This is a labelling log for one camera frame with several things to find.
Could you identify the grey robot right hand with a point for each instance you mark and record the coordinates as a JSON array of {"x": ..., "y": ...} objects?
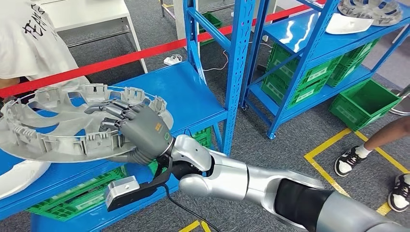
[{"x": 147, "y": 131}]

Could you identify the grey plastic hubcap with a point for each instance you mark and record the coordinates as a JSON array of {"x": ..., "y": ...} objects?
[
  {"x": 352, "y": 11},
  {"x": 48, "y": 156}
]

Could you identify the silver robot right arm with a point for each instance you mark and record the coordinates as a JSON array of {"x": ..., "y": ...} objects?
[{"x": 224, "y": 179}]

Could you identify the white plastic part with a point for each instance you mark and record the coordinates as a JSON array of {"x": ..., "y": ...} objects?
[
  {"x": 346, "y": 25},
  {"x": 19, "y": 179}
]

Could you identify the white power strip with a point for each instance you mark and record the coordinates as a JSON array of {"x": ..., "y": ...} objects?
[{"x": 173, "y": 60}]

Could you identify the red barrier band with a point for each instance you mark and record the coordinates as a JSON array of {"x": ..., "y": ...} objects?
[{"x": 112, "y": 61}]

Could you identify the white cabinet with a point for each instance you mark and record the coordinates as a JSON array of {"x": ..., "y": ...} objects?
[{"x": 178, "y": 19}]

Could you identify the white table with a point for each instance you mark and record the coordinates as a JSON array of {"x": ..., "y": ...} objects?
[{"x": 96, "y": 12}]

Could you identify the person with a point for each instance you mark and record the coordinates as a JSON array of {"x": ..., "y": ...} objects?
[
  {"x": 390, "y": 131},
  {"x": 29, "y": 38}
]

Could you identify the black and white sneaker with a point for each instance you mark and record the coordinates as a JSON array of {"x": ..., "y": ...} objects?
[
  {"x": 344, "y": 166},
  {"x": 398, "y": 198}
]

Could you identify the chrome stool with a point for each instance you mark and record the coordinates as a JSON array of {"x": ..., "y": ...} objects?
[{"x": 400, "y": 110}]

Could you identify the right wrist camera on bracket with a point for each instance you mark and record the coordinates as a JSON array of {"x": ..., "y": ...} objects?
[{"x": 123, "y": 190}]

